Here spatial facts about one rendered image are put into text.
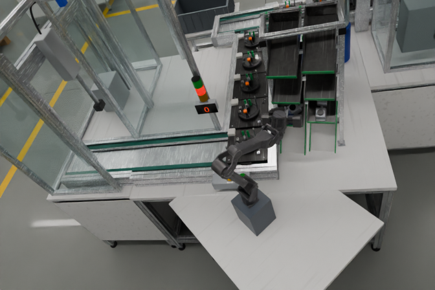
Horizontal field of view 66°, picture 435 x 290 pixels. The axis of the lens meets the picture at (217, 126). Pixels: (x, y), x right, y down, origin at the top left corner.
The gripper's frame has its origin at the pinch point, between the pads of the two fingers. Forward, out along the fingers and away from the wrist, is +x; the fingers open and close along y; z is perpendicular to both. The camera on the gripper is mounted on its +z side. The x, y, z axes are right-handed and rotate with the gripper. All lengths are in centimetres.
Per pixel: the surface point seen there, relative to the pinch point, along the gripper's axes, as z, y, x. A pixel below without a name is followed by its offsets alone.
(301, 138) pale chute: -22.1, -6.4, 11.5
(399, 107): -44, -61, 83
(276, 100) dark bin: 7.3, 3.2, 1.3
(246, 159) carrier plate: -32.9, 22.7, 3.4
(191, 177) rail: -41, 54, -7
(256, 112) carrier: -21.9, 23.7, 35.0
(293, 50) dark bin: 30.1, -5.1, 5.3
